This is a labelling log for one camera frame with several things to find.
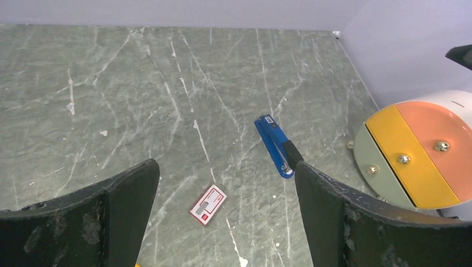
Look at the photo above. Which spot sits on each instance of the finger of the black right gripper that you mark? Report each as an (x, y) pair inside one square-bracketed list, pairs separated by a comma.
[(461, 55)]

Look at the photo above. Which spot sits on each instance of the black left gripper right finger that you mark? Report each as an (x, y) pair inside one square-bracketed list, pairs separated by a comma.
[(346, 227)]

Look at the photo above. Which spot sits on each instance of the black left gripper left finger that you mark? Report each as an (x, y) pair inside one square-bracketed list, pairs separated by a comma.
[(102, 224)]

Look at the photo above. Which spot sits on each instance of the red white staple box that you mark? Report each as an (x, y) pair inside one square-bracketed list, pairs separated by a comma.
[(208, 204)]

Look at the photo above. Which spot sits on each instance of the white cylinder with coloured lid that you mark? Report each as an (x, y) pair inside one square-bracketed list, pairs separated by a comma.
[(416, 154)]

